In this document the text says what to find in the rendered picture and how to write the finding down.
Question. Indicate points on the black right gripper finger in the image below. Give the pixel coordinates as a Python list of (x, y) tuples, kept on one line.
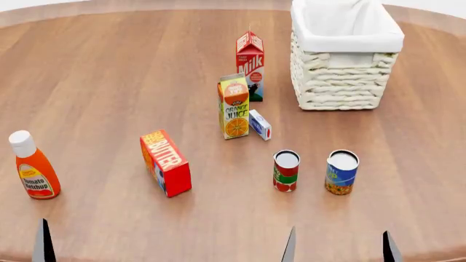
[(289, 249), (391, 251)]

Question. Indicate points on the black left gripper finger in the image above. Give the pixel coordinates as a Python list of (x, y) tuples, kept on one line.
[(43, 245)]

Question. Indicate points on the orange tomato ketchup bottle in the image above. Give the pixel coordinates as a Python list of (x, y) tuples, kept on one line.
[(36, 174)]

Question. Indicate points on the red tomato sauce can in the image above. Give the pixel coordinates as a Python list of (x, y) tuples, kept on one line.
[(285, 172)]

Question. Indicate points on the white woven basket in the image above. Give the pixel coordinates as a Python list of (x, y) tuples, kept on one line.
[(342, 82)]

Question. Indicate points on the white cloth basket liner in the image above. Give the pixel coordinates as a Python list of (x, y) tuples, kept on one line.
[(346, 24)]

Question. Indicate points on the blue soup can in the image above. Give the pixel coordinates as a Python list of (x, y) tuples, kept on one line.
[(340, 173)]

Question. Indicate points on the small blue white box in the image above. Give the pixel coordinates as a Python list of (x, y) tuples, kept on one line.
[(260, 125)]

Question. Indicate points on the red butter box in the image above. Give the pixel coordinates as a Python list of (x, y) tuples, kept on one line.
[(169, 166)]

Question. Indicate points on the orange juice carton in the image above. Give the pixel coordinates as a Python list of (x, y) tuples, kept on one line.
[(234, 109)]

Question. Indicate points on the red milk carton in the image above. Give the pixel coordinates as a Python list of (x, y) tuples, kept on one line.
[(251, 62)]

